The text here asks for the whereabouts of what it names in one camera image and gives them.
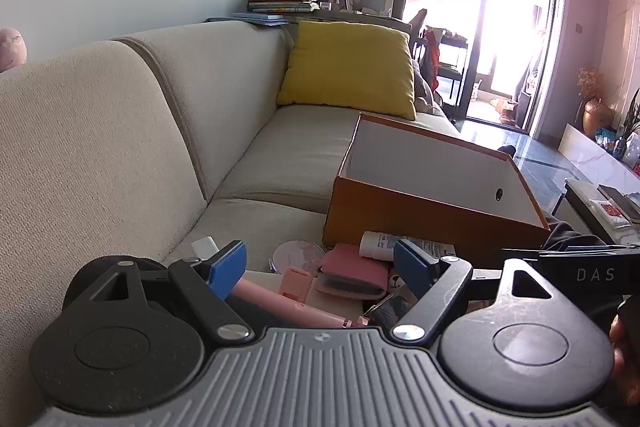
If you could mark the grey checked cushion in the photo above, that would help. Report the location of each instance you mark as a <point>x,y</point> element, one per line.
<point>422,84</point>

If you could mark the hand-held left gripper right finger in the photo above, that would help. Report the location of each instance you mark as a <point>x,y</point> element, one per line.
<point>412,267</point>

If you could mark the pink selfie stick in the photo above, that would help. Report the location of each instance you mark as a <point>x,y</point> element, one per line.
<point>285,303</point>

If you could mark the red cloth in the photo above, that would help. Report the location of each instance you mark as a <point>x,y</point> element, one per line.
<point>432,54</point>

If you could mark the white marble cabinet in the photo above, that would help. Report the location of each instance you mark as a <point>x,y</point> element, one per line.
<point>590,152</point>

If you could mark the coffee table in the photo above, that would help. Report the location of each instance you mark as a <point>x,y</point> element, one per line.
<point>600,207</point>

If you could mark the dark glossy flat object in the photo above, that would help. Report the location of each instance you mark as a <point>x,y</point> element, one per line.
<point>387,311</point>

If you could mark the copper vase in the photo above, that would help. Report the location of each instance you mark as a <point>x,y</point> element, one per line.
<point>595,114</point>

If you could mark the person's foot in dark sock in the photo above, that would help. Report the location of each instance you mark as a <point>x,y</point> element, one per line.
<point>507,151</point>

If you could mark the green plant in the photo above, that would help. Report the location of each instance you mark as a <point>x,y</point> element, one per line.
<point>631,127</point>

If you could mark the beige fabric sofa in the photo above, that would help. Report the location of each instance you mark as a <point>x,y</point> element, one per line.
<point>100,147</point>

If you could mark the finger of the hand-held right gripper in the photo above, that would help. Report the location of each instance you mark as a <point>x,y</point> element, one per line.
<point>555,251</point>

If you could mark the person's leg in dark trousers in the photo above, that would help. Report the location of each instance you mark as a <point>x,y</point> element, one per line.
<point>570,234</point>

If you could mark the pink plush toy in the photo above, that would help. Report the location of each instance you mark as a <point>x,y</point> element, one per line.
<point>11,49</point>

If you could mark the black metal rack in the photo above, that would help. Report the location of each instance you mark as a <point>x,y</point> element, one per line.
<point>452,57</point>

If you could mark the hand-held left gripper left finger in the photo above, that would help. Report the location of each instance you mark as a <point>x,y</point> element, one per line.
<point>227,264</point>

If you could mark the person's right hand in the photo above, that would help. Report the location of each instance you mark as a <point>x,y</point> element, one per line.
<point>627,347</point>

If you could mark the glass balcony door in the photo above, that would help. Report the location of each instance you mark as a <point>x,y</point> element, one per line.
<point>500,7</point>

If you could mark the dried flowers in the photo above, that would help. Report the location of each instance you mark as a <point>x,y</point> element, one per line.
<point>590,82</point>

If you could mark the yellow cushion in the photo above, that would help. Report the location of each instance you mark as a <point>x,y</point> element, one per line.
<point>345,67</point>

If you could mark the round pink compact mirror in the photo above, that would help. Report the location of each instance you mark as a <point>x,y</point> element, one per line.
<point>295,254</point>

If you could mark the white lotion tube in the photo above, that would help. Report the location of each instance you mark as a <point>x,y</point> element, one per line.
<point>372,244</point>

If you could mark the orange cardboard box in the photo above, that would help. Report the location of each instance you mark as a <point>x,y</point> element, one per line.
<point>400,217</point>

